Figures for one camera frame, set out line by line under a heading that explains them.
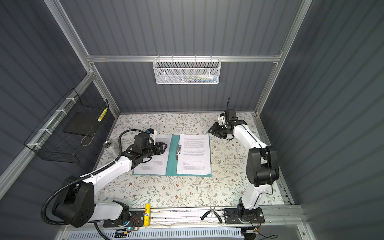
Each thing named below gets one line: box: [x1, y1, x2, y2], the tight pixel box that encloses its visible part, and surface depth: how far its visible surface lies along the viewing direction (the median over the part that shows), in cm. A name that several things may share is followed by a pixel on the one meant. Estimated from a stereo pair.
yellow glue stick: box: [144, 203, 151, 227], surface depth 75 cm
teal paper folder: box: [132, 134, 213, 177], surface depth 93 cm
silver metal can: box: [102, 140, 118, 157], surface depth 88 cm
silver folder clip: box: [175, 141, 182, 161], surface depth 98 cm
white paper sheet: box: [176, 133, 211, 175], surface depth 98 cm
